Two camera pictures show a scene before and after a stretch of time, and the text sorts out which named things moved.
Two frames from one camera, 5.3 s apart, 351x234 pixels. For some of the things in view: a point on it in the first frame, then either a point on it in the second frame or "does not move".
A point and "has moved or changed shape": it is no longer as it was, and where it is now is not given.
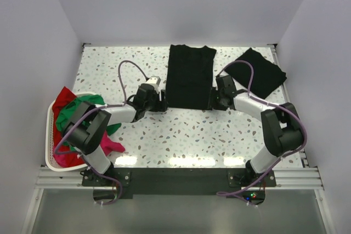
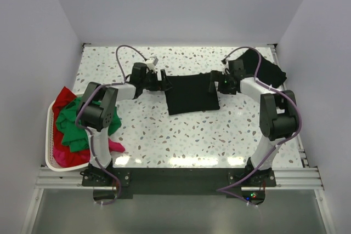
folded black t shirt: (267, 74) does not move
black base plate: (180, 181) does not move
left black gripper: (160, 106) to (165, 84)
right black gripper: (211, 103) to (215, 76)
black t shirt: (190, 76) has moved or changed shape
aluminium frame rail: (287, 178) does not move
